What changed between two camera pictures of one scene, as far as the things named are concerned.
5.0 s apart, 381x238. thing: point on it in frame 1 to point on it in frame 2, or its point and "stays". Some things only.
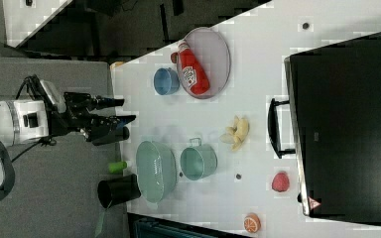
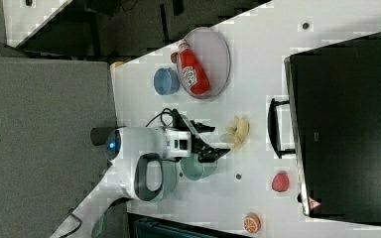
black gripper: (76, 115) to (205, 153)
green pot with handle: (197, 161) stays
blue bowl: (166, 80) stays
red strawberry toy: (280, 182) stays
